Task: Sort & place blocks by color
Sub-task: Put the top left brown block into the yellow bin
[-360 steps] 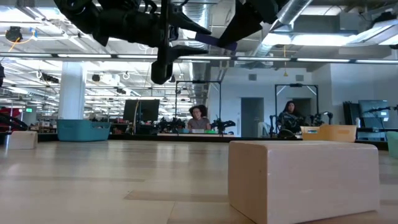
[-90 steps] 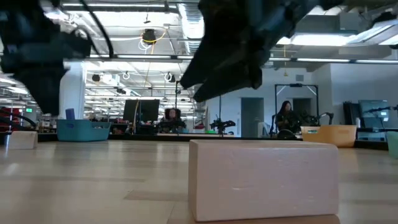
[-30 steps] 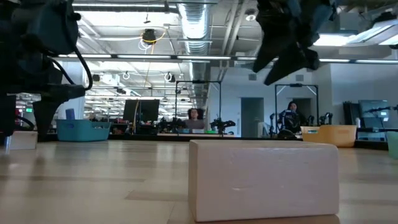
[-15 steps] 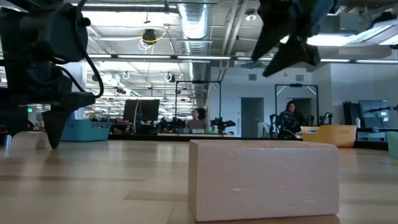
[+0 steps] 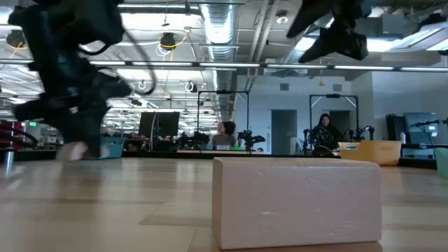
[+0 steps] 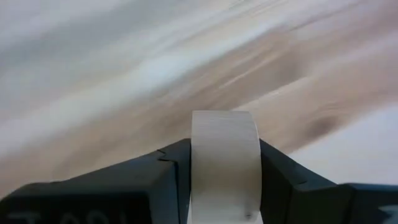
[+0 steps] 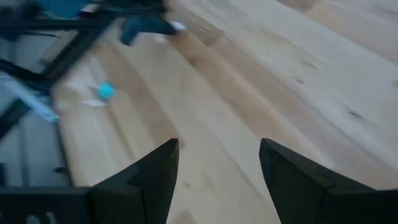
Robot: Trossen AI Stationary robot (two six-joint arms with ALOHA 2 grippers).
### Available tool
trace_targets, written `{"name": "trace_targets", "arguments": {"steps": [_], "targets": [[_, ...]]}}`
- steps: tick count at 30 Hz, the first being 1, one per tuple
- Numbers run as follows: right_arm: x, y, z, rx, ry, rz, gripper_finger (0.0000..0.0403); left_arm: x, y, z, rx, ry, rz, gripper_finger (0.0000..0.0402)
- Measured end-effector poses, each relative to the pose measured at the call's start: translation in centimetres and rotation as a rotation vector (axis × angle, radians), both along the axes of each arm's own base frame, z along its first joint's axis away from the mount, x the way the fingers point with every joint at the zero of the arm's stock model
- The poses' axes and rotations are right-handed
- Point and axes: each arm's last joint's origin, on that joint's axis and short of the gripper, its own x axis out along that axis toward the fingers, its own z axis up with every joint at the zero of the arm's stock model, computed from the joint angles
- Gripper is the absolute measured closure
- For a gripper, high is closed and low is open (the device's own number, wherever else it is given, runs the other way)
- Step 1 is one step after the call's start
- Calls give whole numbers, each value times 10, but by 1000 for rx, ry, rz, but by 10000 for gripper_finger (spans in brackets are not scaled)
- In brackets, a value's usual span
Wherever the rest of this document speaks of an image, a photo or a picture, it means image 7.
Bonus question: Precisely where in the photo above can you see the black aluminium table frame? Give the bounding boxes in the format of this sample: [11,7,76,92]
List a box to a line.
[0,0,175,187]

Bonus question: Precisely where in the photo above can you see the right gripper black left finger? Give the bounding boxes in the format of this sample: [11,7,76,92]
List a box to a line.
[89,138,180,224]

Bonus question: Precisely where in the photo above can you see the monitor with blue screen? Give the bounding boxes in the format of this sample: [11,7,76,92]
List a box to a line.
[34,0,94,19]

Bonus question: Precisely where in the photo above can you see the light cyan block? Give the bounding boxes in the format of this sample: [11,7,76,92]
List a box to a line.
[98,81,116,101]

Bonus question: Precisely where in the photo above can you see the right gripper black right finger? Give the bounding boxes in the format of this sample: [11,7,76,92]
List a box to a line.
[258,138,377,224]

